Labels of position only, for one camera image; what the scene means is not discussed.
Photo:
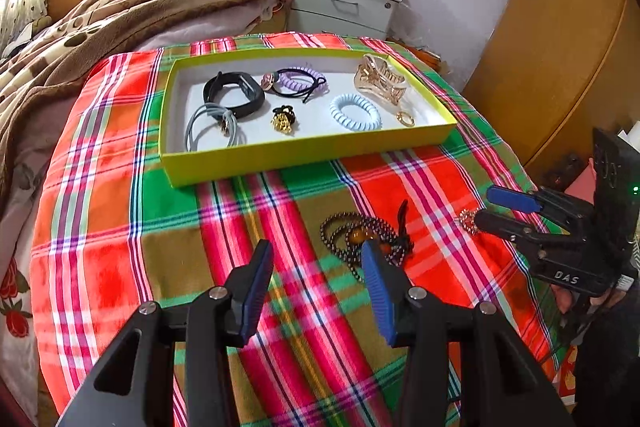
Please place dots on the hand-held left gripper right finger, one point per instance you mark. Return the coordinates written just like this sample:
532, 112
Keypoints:
377, 297

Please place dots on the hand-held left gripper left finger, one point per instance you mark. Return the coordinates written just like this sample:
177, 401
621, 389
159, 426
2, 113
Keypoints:
255, 292

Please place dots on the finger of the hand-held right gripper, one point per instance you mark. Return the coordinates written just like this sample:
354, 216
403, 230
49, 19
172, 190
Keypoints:
500, 223
512, 198

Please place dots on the gold brooch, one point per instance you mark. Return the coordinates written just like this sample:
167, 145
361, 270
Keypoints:
469, 222

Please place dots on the yellow cardboard box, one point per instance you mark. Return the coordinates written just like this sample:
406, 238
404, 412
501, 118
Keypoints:
310, 147

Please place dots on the small gold black hair clip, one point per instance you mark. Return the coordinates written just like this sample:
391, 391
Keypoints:
282, 121

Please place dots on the person's right forearm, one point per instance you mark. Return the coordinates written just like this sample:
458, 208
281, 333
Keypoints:
605, 367

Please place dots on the person's right hand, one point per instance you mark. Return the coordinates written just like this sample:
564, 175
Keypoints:
567, 299

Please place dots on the pink box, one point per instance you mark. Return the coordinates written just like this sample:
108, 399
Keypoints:
580, 184

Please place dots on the plaid cloth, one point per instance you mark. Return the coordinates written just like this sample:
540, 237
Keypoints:
150, 247

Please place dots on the large wooden wardrobe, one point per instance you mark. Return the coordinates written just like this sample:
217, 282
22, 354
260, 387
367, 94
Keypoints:
565, 32

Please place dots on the gold hair claw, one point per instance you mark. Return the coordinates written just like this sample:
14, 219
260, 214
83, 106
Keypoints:
380, 79

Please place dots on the black smart band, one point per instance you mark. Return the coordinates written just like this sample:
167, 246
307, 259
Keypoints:
235, 92

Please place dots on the floral bedsheet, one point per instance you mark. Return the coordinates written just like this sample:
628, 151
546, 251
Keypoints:
15, 302

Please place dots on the white nightstand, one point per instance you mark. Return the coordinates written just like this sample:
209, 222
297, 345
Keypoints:
345, 7

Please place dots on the pale pink bedsheet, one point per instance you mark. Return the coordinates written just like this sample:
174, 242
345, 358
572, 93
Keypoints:
220, 19

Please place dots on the brown patterned blanket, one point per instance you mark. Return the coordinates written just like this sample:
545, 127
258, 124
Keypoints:
125, 17

